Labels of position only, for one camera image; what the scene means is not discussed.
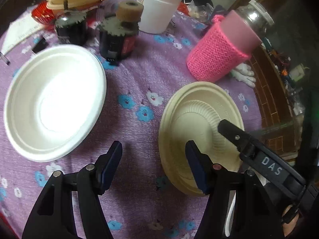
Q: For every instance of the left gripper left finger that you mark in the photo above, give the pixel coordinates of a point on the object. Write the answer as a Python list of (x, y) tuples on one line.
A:
[(52, 215)]

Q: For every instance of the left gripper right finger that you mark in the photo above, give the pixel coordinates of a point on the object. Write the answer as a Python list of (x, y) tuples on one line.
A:
[(238, 205)]

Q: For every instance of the beige plastic bowl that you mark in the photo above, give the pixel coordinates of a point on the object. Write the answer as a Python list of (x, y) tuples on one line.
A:
[(194, 113)]

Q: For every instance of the white foam bowl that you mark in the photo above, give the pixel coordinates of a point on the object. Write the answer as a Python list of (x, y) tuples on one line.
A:
[(230, 213), (53, 102)]

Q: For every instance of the purple floral tablecloth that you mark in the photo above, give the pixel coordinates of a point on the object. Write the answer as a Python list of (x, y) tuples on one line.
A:
[(141, 202)]

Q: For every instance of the white glove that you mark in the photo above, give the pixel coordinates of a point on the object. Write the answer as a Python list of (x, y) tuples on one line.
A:
[(243, 73)]

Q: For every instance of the pink knit sleeve bottle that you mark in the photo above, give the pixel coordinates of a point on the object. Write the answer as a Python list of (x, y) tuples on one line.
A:
[(229, 42)]

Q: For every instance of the black pen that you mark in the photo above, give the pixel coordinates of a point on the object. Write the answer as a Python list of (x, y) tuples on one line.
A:
[(4, 59)]

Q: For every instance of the small black cap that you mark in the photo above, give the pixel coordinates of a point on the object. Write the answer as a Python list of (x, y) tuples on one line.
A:
[(40, 45)]

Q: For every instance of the white paper sheet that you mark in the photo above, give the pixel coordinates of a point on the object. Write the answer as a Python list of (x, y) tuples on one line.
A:
[(19, 30)]

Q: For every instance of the white plastic jar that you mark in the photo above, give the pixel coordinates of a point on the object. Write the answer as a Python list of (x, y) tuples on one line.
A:
[(157, 15)]

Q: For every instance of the black jar left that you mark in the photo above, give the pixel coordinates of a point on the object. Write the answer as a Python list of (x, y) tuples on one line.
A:
[(71, 26)]

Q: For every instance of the black jar with cork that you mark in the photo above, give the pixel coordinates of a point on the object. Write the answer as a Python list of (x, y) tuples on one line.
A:
[(118, 32)]

